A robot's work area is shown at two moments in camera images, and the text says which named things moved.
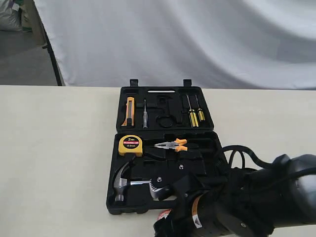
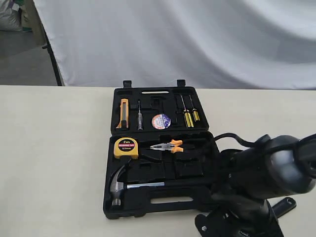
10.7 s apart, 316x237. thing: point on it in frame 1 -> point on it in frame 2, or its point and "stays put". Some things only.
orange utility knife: [130, 112] -> [124, 123]
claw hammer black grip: [119, 182] -> [190, 184]
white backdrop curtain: [217, 44] stays put
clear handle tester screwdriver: [145, 117] -> [139, 119]
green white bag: [27, 11] stays put
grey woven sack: [9, 17] stays put
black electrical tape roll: [164, 213] -> [161, 121]
